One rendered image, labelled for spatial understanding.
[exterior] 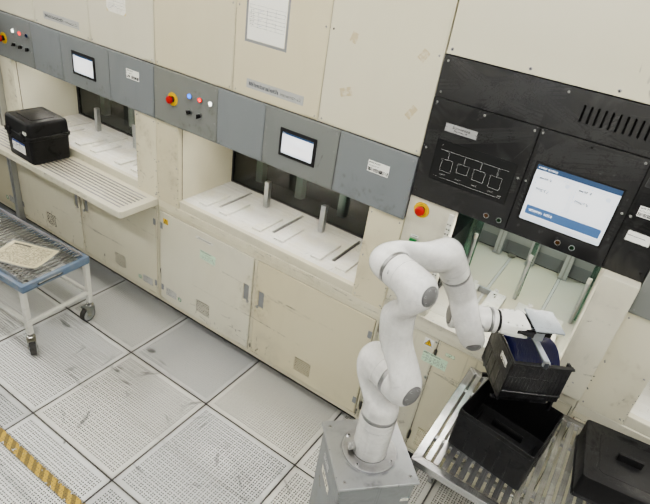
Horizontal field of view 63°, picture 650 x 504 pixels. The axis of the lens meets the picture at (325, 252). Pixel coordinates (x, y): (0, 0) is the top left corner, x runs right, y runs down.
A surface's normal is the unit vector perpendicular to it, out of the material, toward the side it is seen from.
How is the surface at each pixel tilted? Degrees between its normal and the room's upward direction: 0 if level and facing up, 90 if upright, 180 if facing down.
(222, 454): 0
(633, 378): 90
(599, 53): 92
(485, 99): 90
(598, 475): 0
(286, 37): 90
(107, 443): 0
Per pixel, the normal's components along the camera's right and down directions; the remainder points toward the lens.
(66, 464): 0.14, -0.85
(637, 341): -0.55, 0.36
